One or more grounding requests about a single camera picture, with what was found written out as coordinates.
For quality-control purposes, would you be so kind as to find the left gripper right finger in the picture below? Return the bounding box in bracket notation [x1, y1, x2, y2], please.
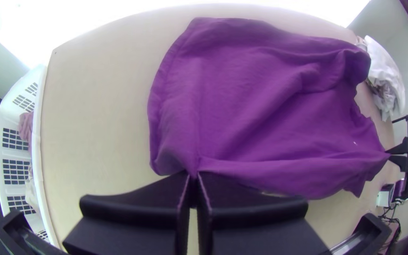
[196, 172, 329, 255]

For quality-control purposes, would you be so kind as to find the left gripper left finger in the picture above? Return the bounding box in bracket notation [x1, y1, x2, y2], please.
[62, 171, 192, 255]

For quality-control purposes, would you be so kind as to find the black t-shirt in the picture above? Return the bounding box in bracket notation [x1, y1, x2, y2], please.
[147, 17, 391, 200]

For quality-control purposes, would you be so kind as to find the heap of white clothes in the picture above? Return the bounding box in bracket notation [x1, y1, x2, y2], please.
[354, 34, 407, 122]

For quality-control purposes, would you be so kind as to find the white laundry basket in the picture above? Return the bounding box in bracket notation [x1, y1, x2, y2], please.
[0, 64, 61, 246]

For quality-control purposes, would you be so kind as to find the heap of mixed-colour clothes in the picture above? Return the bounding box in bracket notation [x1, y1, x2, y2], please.
[17, 110, 41, 213]

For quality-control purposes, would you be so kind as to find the black cable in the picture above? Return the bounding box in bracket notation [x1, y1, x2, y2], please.
[380, 204, 402, 246]

